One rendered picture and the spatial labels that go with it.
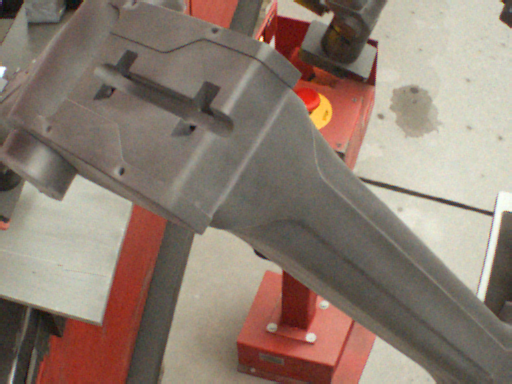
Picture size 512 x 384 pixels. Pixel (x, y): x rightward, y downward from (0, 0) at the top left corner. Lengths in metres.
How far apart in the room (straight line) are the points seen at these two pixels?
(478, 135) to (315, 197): 2.01
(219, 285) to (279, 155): 1.74
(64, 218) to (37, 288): 0.09
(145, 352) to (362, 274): 1.58
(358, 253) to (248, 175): 0.07
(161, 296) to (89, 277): 1.09
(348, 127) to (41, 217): 0.50
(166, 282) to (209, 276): 0.11
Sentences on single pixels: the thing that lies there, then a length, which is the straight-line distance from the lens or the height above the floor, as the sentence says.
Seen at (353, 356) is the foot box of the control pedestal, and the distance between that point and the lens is 2.06.
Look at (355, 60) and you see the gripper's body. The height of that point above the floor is 0.81.
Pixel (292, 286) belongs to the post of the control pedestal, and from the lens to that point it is 1.82.
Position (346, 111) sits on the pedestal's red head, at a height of 0.78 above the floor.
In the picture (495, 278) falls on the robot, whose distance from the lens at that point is 0.97.
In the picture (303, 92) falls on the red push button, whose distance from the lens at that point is 1.38.
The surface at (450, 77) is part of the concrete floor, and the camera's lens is 2.54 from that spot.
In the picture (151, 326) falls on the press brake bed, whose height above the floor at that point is 0.05.
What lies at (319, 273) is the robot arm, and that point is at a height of 1.47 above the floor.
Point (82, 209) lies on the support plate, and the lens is 1.05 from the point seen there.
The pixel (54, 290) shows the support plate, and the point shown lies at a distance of 1.01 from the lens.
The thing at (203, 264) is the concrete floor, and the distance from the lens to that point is 2.18.
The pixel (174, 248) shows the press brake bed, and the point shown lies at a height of 0.05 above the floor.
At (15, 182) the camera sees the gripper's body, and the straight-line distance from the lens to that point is 0.97.
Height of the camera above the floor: 1.85
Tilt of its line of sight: 54 degrees down
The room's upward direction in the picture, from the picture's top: 1 degrees counter-clockwise
